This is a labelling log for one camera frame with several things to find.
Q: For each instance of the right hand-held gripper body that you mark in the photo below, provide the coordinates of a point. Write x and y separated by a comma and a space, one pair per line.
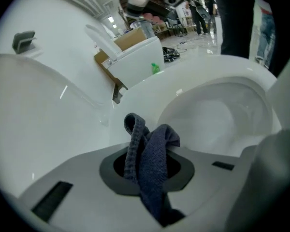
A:
169, 0

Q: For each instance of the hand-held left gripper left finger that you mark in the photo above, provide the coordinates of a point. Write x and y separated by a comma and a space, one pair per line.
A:
108, 173

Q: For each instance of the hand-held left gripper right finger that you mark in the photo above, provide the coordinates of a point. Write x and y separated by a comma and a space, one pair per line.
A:
183, 171

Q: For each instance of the dark blue-grey cloth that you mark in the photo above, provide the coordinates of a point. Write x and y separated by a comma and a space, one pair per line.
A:
151, 163

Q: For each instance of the white toilet seat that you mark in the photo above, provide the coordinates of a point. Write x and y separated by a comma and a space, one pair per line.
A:
145, 98

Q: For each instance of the white toilet with raised lid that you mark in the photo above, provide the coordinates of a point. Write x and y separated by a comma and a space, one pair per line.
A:
137, 57

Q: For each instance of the white toilet bowl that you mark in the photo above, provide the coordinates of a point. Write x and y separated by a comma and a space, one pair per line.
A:
215, 115

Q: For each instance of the white toilet tank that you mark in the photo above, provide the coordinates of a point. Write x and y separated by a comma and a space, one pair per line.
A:
60, 28

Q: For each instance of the white toilet lid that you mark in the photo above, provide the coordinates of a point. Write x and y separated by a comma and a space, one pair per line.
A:
38, 120

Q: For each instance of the dark chair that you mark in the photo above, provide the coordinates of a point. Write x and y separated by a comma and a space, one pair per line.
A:
175, 24

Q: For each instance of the brown cardboard box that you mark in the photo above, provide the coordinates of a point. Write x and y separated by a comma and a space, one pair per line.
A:
130, 36

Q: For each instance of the green plastic bottle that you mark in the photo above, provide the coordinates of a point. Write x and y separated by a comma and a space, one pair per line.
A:
155, 68

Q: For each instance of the person's leg in dark trousers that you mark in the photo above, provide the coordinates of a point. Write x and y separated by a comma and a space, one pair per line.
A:
236, 20

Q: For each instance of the grey holder bracket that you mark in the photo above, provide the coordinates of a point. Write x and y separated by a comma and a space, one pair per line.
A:
23, 42

